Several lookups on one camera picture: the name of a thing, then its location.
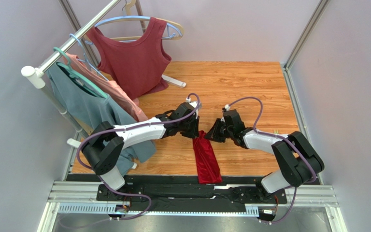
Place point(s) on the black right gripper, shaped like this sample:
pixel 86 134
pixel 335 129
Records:
pixel 218 131

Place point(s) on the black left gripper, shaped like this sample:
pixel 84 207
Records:
pixel 194 133

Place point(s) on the red cloth napkin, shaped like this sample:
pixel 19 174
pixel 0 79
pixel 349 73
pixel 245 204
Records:
pixel 208 170

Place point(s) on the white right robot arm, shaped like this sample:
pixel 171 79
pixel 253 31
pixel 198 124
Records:
pixel 298 161

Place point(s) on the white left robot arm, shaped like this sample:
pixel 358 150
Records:
pixel 103 148

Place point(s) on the maroon tank top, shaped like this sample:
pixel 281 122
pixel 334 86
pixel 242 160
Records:
pixel 138 70

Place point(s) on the pink hanging shirt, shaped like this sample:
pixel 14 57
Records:
pixel 110 87

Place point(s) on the light blue clothes hanger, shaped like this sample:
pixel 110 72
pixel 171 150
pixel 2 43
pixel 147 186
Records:
pixel 95 37

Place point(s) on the grey-blue hanging shirt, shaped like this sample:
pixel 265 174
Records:
pixel 92 107

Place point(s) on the teal clothes hanger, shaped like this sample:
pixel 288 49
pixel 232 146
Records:
pixel 76 74

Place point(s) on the wooden clothes hanger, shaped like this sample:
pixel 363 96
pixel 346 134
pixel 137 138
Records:
pixel 152 27

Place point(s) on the white clothes rack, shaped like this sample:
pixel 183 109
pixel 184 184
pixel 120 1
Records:
pixel 35 74

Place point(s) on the blue wire clothes hanger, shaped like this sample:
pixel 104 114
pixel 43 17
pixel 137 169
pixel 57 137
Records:
pixel 86 60

